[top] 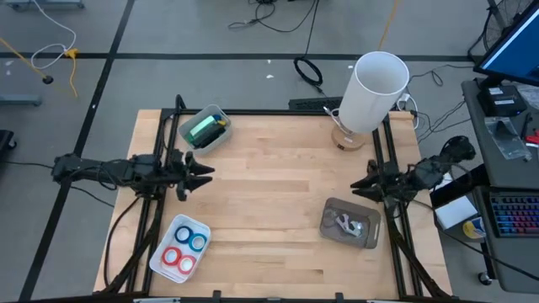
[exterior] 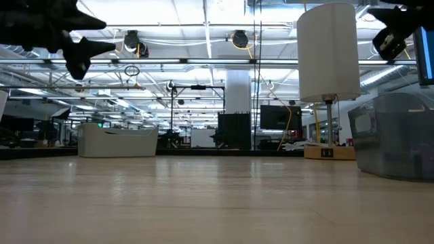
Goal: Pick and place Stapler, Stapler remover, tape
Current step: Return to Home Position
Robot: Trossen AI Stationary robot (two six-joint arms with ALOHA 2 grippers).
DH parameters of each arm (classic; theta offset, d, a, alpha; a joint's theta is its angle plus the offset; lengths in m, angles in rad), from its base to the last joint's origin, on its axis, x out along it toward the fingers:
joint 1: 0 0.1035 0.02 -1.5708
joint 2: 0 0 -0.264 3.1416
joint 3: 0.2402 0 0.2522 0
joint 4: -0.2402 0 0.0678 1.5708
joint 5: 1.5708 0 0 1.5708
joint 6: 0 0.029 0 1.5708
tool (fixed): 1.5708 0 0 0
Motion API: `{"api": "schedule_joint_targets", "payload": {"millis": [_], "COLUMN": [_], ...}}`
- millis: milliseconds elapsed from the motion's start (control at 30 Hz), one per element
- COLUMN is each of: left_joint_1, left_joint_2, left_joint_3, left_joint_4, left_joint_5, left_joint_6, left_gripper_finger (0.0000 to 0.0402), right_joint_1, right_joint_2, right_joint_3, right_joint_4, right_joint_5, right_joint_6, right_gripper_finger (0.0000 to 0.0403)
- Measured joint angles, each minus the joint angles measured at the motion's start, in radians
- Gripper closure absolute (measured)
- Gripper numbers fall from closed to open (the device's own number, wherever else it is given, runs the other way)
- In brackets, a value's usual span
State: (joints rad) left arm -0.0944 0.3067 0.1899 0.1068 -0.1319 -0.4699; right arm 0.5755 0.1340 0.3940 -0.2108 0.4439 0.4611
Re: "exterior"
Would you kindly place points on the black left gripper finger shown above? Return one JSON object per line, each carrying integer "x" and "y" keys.
{"x": 84, "y": 23}
{"x": 91, "y": 46}

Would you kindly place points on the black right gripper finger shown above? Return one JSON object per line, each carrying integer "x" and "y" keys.
{"x": 393, "y": 16}

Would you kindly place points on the white plastic bin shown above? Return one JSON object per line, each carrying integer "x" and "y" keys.
{"x": 2, "y": 105}

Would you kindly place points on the dark transparent plastic bin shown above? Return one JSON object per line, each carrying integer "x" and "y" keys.
{"x": 393, "y": 142}

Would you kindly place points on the black computer monitor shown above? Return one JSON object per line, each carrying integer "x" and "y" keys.
{"x": 426, "y": 57}

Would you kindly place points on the white shade lamp wooden base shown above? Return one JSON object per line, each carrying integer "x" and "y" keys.
{"x": 329, "y": 51}

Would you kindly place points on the light grey plastic bin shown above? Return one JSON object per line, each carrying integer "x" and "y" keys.
{"x": 101, "y": 145}

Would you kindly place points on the white board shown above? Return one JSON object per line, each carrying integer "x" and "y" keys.
{"x": 202, "y": 138}

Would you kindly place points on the black background monitor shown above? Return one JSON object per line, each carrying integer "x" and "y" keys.
{"x": 281, "y": 117}

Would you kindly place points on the white pillar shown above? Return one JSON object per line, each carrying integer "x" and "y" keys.
{"x": 237, "y": 88}

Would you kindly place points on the black cabinet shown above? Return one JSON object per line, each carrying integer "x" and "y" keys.
{"x": 234, "y": 132}

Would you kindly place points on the silver ventilation duct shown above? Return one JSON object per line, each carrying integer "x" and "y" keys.
{"x": 383, "y": 76}

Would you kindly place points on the black background rig frame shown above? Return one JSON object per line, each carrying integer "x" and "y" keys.
{"x": 198, "y": 87}

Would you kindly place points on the black aluminium table frame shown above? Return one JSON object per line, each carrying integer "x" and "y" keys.
{"x": 34, "y": 153}

